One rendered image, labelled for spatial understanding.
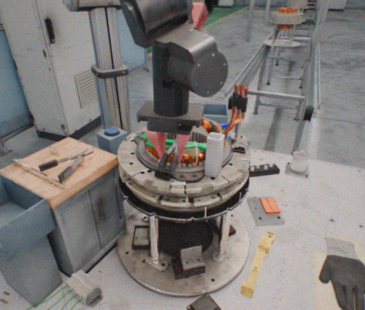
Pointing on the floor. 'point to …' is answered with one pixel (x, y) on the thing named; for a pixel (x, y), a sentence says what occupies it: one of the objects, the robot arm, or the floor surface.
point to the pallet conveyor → (310, 79)
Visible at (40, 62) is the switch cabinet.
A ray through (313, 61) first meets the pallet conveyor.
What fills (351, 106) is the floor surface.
